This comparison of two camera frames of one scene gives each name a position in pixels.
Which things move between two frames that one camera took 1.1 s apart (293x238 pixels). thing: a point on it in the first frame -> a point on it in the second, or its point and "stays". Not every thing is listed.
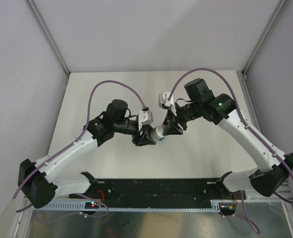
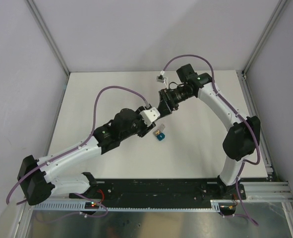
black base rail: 160,193 stays
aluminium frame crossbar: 285,191 stays
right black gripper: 171,129 -> 167,103
